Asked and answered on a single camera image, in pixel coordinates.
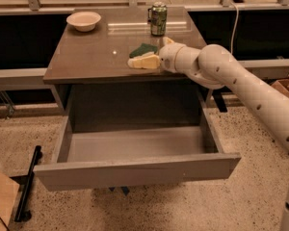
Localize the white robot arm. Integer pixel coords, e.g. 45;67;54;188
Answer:
127;37;289;231

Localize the black bar on floor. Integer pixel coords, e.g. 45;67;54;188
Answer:
14;145;42;222

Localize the open grey top drawer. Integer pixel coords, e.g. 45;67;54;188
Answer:
35;83;241;191

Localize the cardboard box at left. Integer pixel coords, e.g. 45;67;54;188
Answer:
0;171;19;231

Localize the white cable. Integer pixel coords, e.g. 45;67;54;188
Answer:
229;2;240;56

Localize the white bowl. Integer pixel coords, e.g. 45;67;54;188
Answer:
66;12;101;32

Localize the green soda can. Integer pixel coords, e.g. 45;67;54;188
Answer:
147;2;168;36

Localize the grey cabinet with glossy top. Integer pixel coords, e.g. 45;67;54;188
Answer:
44;8;201;133

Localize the green and yellow sponge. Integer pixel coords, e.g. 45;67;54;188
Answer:
129;43;158;58

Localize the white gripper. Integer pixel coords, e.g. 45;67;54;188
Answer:
127;37;200;74

